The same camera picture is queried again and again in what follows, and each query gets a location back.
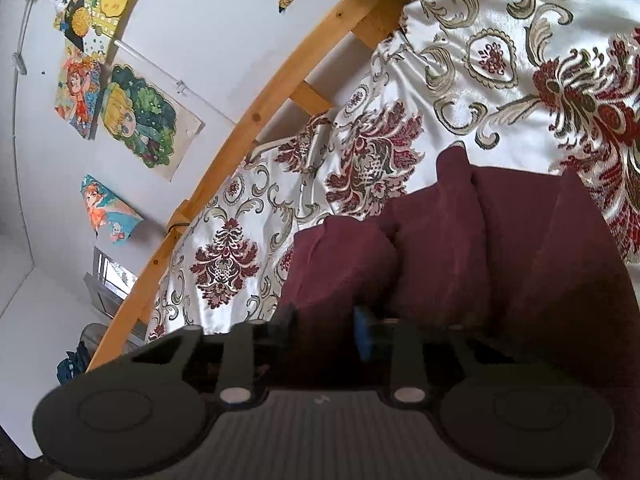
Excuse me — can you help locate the maroon small garment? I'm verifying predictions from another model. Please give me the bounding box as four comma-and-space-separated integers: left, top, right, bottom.
280, 146, 639, 479

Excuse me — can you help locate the green-haired girl wall drawing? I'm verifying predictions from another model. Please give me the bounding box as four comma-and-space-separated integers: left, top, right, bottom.
100, 64, 203, 181

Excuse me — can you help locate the white floral satin bedspread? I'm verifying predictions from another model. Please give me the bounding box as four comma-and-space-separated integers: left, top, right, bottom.
145, 0, 639, 340

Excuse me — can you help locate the white wall cable conduit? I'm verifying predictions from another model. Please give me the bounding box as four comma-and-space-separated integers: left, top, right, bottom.
12, 0, 237, 126

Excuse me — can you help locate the blue orange wall drawing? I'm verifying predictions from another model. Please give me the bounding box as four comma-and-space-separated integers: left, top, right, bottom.
80, 174, 143, 244

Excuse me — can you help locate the wooden bed frame rail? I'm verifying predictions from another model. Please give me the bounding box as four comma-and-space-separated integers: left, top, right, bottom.
89, 0, 406, 370

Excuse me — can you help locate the yellow comic wall drawing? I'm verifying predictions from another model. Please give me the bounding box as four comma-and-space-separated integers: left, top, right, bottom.
53, 0, 129, 62

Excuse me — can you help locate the window with metal frame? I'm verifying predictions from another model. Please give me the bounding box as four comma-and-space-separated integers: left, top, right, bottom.
84, 247, 137, 318

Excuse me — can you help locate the orange-haired girl wall drawing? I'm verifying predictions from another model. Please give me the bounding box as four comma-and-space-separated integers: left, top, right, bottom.
53, 40, 102, 139

